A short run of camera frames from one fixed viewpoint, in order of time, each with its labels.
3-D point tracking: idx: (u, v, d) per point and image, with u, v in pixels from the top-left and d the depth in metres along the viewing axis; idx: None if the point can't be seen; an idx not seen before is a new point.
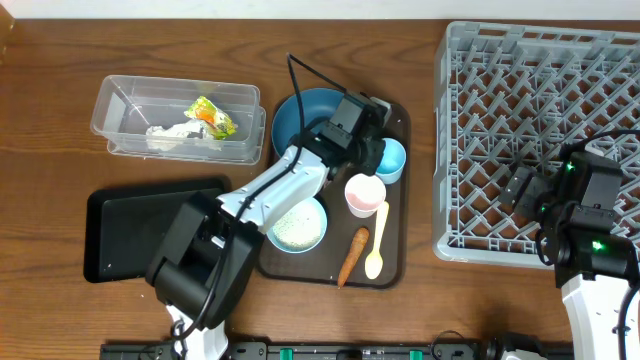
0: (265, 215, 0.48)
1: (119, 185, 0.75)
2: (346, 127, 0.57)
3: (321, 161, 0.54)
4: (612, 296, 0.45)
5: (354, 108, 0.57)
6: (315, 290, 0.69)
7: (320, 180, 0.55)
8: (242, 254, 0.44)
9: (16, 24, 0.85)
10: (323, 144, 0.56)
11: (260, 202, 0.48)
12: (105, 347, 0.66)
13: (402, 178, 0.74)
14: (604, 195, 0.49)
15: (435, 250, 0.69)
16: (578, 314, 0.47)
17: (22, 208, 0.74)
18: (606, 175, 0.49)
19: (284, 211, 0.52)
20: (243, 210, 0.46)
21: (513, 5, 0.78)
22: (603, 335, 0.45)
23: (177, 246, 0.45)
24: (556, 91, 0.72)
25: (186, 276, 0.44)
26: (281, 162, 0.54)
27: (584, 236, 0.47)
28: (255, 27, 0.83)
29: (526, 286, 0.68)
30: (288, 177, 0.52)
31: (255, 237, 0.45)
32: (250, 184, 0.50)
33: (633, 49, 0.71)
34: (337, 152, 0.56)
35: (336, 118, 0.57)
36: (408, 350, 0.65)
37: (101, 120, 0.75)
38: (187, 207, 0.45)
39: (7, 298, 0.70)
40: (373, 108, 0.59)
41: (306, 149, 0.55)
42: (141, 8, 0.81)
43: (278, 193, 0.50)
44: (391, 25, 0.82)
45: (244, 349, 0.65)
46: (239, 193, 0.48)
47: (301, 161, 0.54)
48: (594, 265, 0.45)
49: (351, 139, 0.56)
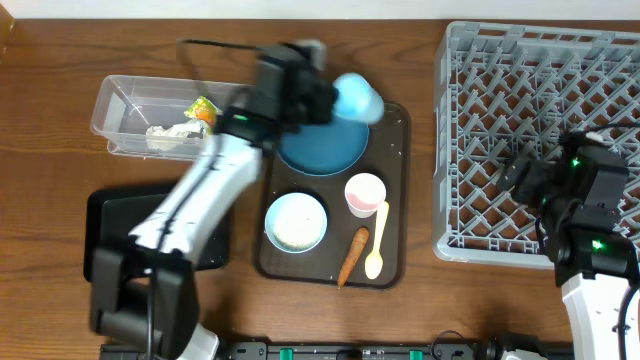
0: (190, 234, 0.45)
1: (119, 185, 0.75)
2: (266, 90, 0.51)
3: (246, 144, 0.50)
4: (611, 296, 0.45)
5: (271, 68, 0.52)
6: (316, 290, 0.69)
7: (250, 166, 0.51)
8: (171, 287, 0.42)
9: (16, 24, 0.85)
10: (248, 119, 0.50)
11: (182, 221, 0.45)
12: (106, 347, 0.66)
13: (402, 178, 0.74)
14: (609, 196, 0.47)
15: (435, 250, 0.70)
16: (578, 314, 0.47)
17: (22, 208, 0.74)
18: (611, 177, 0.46)
19: (215, 215, 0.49)
20: (162, 239, 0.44)
21: (512, 5, 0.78)
22: (604, 335, 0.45)
23: (106, 294, 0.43)
24: (556, 91, 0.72)
25: (127, 319, 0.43)
26: (200, 162, 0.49)
27: (582, 232, 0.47)
28: (255, 27, 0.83)
29: (526, 286, 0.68)
30: (212, 180, 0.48)
31: (181, 266, 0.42)
32: (169, 203, 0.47)
33: (633, 49, 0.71)
34: (266, 124, 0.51)
35: (254, 86, 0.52)
36: (408, 350, 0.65)
37: (102, 120, 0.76)
38: (100, 253, 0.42)
39: (7, 298, 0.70)
40: (291, 61, 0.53)
41: (228, 136, 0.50)
42: (141, 8, 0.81)
43: (201, 202, 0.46)
44: (391, 25, 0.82)
45: (244, 349, 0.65)
46: (157, 217, 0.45)
47: (222, 153, 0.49)
48: (594, 263, 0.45)
49: (277, 102, 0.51)
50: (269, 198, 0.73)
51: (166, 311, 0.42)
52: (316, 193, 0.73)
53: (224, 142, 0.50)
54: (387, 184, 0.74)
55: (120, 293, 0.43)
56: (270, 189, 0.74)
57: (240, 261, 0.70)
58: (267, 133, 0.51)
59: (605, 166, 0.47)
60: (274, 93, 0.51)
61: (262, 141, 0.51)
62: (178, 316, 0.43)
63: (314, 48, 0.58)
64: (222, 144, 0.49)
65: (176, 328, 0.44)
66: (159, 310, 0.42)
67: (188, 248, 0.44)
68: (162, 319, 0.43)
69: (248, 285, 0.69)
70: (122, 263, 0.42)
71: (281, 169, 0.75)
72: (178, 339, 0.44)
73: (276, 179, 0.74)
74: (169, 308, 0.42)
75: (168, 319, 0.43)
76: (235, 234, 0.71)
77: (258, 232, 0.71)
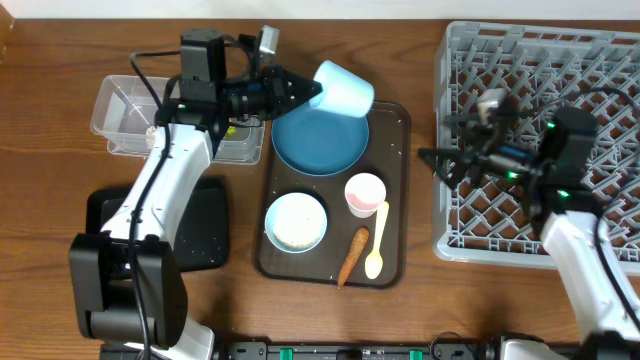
0: (160, 219, 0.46)
1: (118, 184, 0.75)
2: (202, 77, 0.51)
3: (195, 129, 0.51)
4: (582, 218, 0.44)
5: (196, 51, 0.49)
6: (316, 290, 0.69)
7: (205, 146, 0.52)
8: (154, 270, 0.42)
9: (16, 24, 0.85)
10: (190, 107, 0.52)
11: (148, 208, 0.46)
12: (105, 347, 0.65)
13: (402, 178, 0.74)
14: (584, 156, 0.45)
15: (435, 250, 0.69)
16: (560, 247, 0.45)
17: (21, 207, 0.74)
18: (586, 141, 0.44)
19: (181, 198, 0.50)
20: (134, 228, 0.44)
21: (513, 5, 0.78)
22: (586, 256, 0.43)
23: (90, 294, 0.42)
24: (556, 91, 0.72)
25: (119, 315, 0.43)
26: (154, 152, 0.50)
27: (552, 188, 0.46)
28: (255, 27, 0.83)
29: (526, 286, 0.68)
30: (172, 165, 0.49)
31: (159, 248, 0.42)
32: (132, 195, 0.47)
33: (633, 49, 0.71)
34: (208, 108, 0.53)
35: (187, 72, 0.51)
36: (408, 350, 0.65)
37: (101, 120, 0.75)
38: (74, 255, 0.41)
39: (6, 298, 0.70)
40: (218, 41, 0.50)
41: (179, 125, 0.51)
42: (141, 8, 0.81)
43: (163, 188, 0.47)
44: (391, 25, 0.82)
45: (244, 349, 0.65)
46: (123, 211, 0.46)
47: (174, 141, 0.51)
48: (567, 210, 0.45)
49: (214, 86, 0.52)
50: (269, 198, 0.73)
51: (155, 296, 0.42)
52: (316, 193, 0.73)
53: (173, 131, 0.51)
54: (387, 184, 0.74)
55: (104, 291, 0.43)
56: (270, 189, 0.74)
57: (239, 261, 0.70)
58: (213, 117, 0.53)
59: (576, 131, 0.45)
60: (209, 76, 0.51)
61: (211, 124, 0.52)
62: (167, 299, 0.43)
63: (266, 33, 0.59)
64: (172, 133, 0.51)
65: (168, 311, 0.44)
66: (147, 296, 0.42)
67: (161, 231, 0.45)
68: (152, 304, 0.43)
69: (247, 285, 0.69)
70: (99, 259, 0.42)
71: (281, 169, 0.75)
72: (172, 323, 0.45)
73: (276, 179, 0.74)
74: (157, 292, 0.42)
75: (158, 304, 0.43)
76: (235, 234, 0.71)
77: (257, 231, 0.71)
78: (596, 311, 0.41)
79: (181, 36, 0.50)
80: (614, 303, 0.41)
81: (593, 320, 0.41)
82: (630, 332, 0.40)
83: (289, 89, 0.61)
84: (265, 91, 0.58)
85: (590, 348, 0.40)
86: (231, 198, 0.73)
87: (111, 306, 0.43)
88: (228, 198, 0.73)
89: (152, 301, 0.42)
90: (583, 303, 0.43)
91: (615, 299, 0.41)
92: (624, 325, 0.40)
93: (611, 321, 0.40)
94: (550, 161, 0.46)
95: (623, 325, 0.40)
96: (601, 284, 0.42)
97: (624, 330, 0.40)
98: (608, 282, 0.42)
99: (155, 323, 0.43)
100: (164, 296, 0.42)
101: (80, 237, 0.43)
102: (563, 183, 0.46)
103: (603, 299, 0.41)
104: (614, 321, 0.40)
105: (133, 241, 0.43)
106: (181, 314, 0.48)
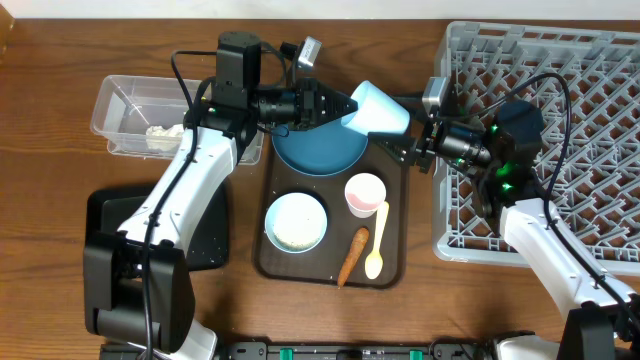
0: (177, 224, 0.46)
1: (118, 185, 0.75)
2: (235, 83, 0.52)
3: (222, 135, 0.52)
4: (531, 203, 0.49)
5: (233, 57, 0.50)
6: (315, 290, 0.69)
7: (231, 153, 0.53)
8: (164, 275, 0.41)
9: (16, 24, 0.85)
10: (221, 111, 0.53)
11: (167, 212, 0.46)
12: (105, 347, 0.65)
13: (402, 179, 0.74)
14: (528, 158, 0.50)
15: (435, 250, 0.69)
16: (524, 238, 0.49)
17: (22, 207, 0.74)
18: (530, 146, 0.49)
19: (200, 205, 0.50)
20: (150, 231, 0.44)
21: (513, 5, 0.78)
22: (544, 237, 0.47)
23: (99, 292, 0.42)
24: (556, 91, 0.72)
25: (125, 315, 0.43)
26: (179, 155, 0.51)
27: (497, 185, 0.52)
28: (255, 27, 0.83)
29: (525, 286, 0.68)
30: (194, 170, 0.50)
31: (172, 254, 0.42)
32: (152, 198, 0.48)
33: (633, 49, 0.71)
34: (238, 114, 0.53)
35: (222, 75, 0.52)
36: (408, 350, 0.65)
37: (102, 120, 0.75)
38: (89, 252, 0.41)
39: (6, 298, 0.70)
40: (257, 47, 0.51)
41: (206, 129, 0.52)
42: (141, 8, 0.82)
43: (184, 194, 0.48)
44: (391, 25, 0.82)
45: (244, 349, 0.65)
46: (142, 212, 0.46)
47: (201, 145, 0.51)
48: (517, 201, 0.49)
49: (246, 92, 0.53)
50: (269, 198, 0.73)
51: (162, 300, 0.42)
52: (316, 193, 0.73)
53: (201, 134, 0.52)
54: (387, 184, 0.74)
55: (113, 290, 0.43)
56: (270, 189, 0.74)
57: (239, 261, 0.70)
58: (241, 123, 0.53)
59: (521, 138, 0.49)
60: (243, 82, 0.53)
61: (238, 130, 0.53)
62: (174, 305, 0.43)
63: (310, 46, 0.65)
64: (200, 136, 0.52)
65: (173, 317, 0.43)
66: (155, 301, 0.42)
67: (176, 237, 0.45)
68: (159, 309, 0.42)
69: (247, 285, 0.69)
70: (112, 258, 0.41)
71: (281, 169, 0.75)
72: (178, 329, 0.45)
73: (276, 179, 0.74)
74: (164, 297, 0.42)
75: (165, 309, 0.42)
76: (235, 234, 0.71)
77: (257, 231, 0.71)
78: (569, 287, 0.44)
79: (219, 37, 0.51)
80: (581, 275, 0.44)
81: (570, 298, 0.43)
82: (606, 301, 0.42)
83: (321, 103, 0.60)
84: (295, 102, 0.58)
85: (574, 323, 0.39)
86: (231, 198, 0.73)
87: (119, 306, 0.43)
88: (228, 198, 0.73)
89: (158, 306, 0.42)
90: (555, 284, 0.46)
91: (580, 271, 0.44)
92: (596, 295, 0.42)
93: (582, 292, 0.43)
94: (497, 164, 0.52)
95: (596, 296, 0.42)
96: (565, 261, 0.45)
97: (599, 299, 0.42)
98: (570, 257, 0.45)
99: (159, 327, 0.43)
100: (171, 302, 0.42)
101: (95, 235, 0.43)
102: (510, 177, 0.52)
103: (572, 273, 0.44)
104: (586, 292, 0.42)
105: (147, 243, 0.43)
106: (188, 321, 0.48)
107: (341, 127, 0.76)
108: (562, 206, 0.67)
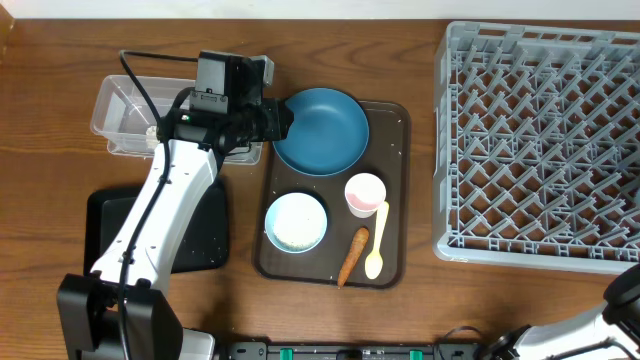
0: (152, 258, 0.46)
1: (117, 184, 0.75)
2: (215, 90, 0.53)
3: (198, 147, 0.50)
4: None
5: (215, 65, 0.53)
6: (315, 290, 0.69)
7: (209, 166, 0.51)
8: (142, 318, 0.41)
9: (16, 24, 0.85)
10: (193, 118, 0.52)
11: (142, 247, 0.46)
12: None
13: (402, 179, 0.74)
14: None
15: (435, 250, 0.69)
16: None
17: (21, 207, 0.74)
18: None
19: (180, 225, 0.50)
20: (125, 270, 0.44)
21: (514, 6, 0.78)
22: None
23: (79, 332, 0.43)
24: (556, 91, 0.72)
25: (109, 350, 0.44)
26: (153, 175, 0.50)
27: None
28: (255, 27, 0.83)
29: (526, 286, 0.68)
30: (169, 192, 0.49)
31: (149, 296, 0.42)
32: (126, 230, 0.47)
33: (633, 49, 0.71)
34: (217, 118, 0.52)
35: (201, 84, 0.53)
36: (408, 350, 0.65)
37: (102, 120, 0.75)
38: (62, 296, 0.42)
39: (5, 298, 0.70)
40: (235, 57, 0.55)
41: (179, 141, 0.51)
42: (140, 8, 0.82)
43: (159, 224, 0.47)
44: (390, 25, 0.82)
45: (244, 349, 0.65)
46: (117, 248, 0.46)
47: (174, 163, 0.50)
48: None
49: (226, 99, 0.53)
50: (269, 198, 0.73)
51: (143, 340, 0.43)
52: (316, 193, 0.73)
53: (173, 149, 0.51)
54: (387, 184, 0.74)
55: (93, 329, 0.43)
56: (270, 189, 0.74)
57: (239, 260, 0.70)
58: (219, 127, 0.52)
59: None
60: (222, 89, 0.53)
61: (217, 135, 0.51)
62: (155, 343, 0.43)
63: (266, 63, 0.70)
64: (172, 152, 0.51)
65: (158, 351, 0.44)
66: (134, 341, 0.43)
67: (154, 276, 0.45)
68: (140, 346, 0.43)
69: (247, 285, 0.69)
70: (87, 302, 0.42)
71: (281, 169, 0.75)
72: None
73: (276, 179, 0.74)
74: (143, 338, 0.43)
75: (146, 346, 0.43)
76: (235, 234, 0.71)
77: (258, 231, 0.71)
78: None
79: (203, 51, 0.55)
80: None
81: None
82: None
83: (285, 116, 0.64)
84: (260, 115, 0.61)
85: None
86: (230, 198, 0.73)
87: (102, 342, 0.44)
88: (228, 198, 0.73)
89: (137, 345, 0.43)
90: None
91: None
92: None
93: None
94: None
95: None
96: None
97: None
98: None
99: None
100: (152, 340, 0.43)
101: (71, 277, 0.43)
102: None
103: None
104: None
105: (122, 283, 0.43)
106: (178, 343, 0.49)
107: (340, 128, 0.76)
108: (562, 206, 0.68)
